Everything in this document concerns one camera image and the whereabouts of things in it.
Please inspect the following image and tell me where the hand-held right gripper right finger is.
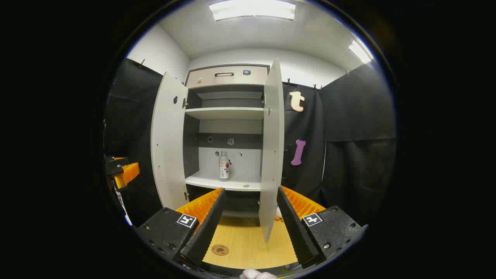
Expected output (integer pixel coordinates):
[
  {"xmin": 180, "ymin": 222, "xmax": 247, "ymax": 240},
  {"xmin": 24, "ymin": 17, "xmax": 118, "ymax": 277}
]
[{"xmin": 276, "ymin": 186, "xmax": 369, "ymax": 269}]

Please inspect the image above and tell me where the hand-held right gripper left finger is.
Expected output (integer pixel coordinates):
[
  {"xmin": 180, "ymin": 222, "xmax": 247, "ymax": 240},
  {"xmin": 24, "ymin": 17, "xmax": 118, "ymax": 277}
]
[{"xmin": 134, "ymin": 188, "xmax": 227, "ymax": 268}]

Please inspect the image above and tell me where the light grey cabinet door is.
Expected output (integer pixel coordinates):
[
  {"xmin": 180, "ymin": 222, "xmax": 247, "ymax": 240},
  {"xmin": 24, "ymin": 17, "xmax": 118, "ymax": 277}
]
[
  {"xmin": 258, "ymin": 58, "xmax": 285, "ymax": 243},
  {"xmin": 150, "ymin": 72, "xmax": 189, "ymax": 212}
]

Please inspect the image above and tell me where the clear plastic bottle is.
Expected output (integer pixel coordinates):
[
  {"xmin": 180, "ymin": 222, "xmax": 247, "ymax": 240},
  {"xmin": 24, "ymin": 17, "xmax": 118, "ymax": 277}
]
[{"xmin": 219, "ymin": 151, "xmax": 230, "ymax": 182}]

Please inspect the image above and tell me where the grey white cabinet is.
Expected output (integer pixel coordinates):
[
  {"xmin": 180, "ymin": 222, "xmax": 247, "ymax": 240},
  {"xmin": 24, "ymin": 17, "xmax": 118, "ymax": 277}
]
[{"xmin": 182, "ymin": 64, "xmax": 270, "ymax": 227}]

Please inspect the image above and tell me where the small ceiling light panel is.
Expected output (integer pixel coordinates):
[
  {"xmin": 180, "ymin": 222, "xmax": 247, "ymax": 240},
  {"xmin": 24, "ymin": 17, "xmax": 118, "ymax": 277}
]
[{"xmin": 348, "ymin": 40, "xmax": 372, "ymax": 64}]

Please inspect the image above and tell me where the large ceiling light panel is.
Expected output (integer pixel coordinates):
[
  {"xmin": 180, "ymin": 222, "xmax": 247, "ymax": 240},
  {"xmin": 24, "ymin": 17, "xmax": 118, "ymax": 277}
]
[{"xmin": 209, "ymin": 0, "xmax": 297, "ymax": 22}]

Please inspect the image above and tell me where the cabinet drawer with black handle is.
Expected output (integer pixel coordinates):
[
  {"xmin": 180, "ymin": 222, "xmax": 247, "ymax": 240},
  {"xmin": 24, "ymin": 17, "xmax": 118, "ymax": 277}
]
[{"xmin": 185, "ymin": 65, "xmax": 269, "ymax": 89}]

